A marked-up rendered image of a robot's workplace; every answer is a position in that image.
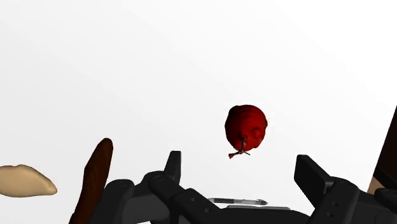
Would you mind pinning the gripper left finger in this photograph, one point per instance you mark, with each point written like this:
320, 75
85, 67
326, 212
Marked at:
173, 195

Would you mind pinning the dark brown elongated bread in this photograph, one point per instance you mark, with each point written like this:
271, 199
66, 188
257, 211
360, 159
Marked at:
94, 181

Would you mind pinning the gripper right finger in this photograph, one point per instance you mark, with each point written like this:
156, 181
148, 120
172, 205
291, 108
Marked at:
332, 192

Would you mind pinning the dark brown wooden furniture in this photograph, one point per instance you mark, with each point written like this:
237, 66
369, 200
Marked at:
387, 161

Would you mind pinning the red apple with stem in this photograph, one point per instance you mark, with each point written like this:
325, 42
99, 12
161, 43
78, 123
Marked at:
245, 128

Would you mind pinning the grey pen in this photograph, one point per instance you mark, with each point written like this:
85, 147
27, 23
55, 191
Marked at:
238, 201

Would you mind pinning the beige rounded bread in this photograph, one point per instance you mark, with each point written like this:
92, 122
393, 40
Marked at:
24, 181

